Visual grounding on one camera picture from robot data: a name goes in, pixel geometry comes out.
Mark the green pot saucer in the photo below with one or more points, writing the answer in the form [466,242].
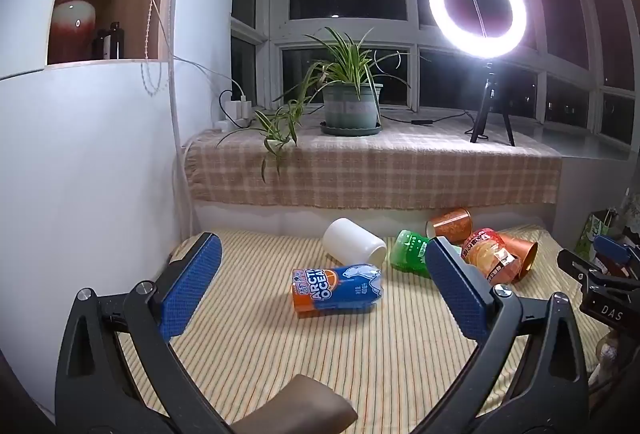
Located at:
[350,130]

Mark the black tripod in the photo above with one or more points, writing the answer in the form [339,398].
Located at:
[487,99]

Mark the checked cloth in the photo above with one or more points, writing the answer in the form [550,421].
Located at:
[400,164]

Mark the red printed cup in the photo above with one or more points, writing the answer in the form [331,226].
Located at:
[487,254]

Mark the green cup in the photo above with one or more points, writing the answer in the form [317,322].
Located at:
[410,251]

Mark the spider plant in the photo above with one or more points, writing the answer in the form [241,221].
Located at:
[345,59]

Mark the brown padded object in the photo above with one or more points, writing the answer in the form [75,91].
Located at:
[295,406]

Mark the green plant pot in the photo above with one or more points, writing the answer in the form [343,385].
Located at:
[350,106]

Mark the white cup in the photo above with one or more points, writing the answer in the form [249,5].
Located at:
[350,241]

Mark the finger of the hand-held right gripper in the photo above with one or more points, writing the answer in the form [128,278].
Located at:
[582,268]
[612,246]

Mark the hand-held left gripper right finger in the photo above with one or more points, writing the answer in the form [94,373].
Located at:
[455,286]

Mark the blue and orange printed cup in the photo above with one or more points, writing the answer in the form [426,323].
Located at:
[337,289]

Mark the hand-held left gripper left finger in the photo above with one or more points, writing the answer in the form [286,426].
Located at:
[192,281]

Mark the plain orange cup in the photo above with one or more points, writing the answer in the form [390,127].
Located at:
[525,254]

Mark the striped mat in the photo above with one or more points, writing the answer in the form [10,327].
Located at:
[260,354]

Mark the white power strip with chargers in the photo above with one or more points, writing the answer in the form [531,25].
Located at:
[237,109]

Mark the white window frame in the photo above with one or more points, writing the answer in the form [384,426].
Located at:
[415,36]

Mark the copper patterned cup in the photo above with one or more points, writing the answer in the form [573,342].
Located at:
[450,225]

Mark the green and white paper bag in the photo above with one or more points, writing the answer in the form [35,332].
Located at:
[592,231]

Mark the red and white vase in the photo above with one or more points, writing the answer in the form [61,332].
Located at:
[74,14]

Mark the dark glass bottle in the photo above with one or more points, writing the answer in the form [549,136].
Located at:
[101,45]
[116,41]

